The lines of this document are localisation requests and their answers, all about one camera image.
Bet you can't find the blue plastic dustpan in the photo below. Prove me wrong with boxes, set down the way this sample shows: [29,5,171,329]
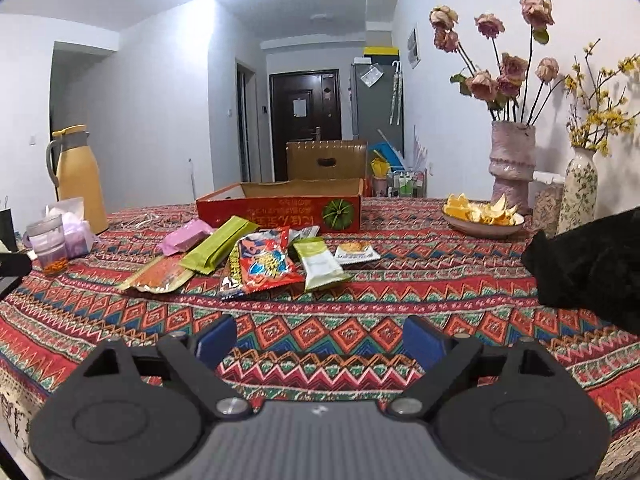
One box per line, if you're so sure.
[370,129,403,171]

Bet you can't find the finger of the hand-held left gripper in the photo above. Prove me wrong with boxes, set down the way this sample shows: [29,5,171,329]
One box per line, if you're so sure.
[0,253,33,281]

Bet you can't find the white folded umbrella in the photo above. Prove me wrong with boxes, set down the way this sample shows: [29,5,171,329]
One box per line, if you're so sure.
[389,60,404,126]

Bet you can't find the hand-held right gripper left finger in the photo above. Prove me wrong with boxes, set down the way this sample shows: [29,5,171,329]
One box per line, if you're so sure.
[81,314,253,421]

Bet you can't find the glass jar with white lid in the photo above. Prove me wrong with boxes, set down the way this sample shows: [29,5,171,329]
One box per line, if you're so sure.
[531,171,566,238]

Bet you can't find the black paper bag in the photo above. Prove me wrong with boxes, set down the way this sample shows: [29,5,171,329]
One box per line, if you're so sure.
[0,200,20,254]

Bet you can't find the purple pack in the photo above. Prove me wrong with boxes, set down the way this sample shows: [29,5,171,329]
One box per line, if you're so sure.
[62,212,96,258]

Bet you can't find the pink snack packet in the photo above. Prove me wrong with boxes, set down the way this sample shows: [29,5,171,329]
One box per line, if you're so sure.
[157,218,216,256]

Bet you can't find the yellow flower branches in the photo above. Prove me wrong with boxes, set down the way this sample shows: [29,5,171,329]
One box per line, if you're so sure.
[564,37,640,158]

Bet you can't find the pile of orange peels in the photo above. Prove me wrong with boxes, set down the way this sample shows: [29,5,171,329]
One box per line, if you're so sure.
[442,192,521,226]

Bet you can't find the clear plastic cup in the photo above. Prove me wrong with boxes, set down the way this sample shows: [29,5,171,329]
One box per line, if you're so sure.
[25,214,68,276]

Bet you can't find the white green snack packet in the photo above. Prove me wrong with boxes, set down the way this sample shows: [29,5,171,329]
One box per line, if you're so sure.
[289,226,321,251]
[292,236,353,292]

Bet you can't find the yellow box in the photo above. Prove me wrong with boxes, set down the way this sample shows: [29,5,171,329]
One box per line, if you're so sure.
[363,46,401,63]

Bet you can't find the orange snack packet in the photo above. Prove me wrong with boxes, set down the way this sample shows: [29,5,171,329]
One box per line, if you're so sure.
[117,254,193,293]

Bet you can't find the white tissue pack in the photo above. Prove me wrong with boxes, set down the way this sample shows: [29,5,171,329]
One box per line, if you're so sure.
[45,197,86,226]

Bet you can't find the black knitted bag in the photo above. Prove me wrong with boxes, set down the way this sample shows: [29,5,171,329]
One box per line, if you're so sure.
[520,207,640,336]

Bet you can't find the long green snack packet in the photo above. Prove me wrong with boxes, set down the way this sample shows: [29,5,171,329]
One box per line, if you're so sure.
[179,215,260,275]

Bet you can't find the white cookie packet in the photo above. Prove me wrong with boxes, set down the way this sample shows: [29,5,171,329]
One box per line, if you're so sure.
[334,241,382,265]

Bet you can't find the wall picture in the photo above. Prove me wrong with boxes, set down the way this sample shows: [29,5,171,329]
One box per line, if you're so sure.
[406,25,421,70]

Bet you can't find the dark entrance door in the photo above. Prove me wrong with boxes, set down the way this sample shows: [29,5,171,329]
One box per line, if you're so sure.
[269,71,342,181]

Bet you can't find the yellow thermos jug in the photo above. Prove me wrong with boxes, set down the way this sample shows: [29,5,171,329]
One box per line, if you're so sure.
[46,125,110,235]

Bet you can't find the wire storage rack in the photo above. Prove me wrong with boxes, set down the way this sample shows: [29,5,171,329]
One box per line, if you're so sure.
[386,167,427,198]

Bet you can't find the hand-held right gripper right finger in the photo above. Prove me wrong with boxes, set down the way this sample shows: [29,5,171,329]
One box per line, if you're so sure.
[390,316,568,420]

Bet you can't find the pink ceramic vase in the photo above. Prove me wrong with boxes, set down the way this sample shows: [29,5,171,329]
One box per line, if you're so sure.
[489,121,537,216]

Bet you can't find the red blue chips bag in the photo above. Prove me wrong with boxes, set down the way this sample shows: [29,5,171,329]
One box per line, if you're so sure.
[235,226,306,294]

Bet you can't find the floral white vase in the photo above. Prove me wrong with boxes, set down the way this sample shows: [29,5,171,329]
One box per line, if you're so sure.
[556,147,599,236]

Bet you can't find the dried pink roses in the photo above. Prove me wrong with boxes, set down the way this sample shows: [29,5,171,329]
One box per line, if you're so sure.
[429,0,561,123]

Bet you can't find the red cardboard box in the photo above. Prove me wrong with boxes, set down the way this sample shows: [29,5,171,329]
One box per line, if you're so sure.
[196,177,365,234]

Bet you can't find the pink white wall decoration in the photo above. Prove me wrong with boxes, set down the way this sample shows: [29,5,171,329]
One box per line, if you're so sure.
[411,125,430,171]

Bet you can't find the dark interior door frame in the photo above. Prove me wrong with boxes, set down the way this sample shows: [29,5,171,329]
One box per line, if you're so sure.
[235,60,258,183]

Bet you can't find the red patterned tablecloth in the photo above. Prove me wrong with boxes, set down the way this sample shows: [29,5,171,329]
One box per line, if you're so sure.
[0,195,640,480]

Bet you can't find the grey refrigerator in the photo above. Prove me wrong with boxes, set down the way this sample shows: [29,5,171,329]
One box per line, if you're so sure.
[350,62,405,148]

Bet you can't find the wooden chair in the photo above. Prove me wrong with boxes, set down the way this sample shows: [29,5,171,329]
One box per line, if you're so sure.
[286,140,368,182]

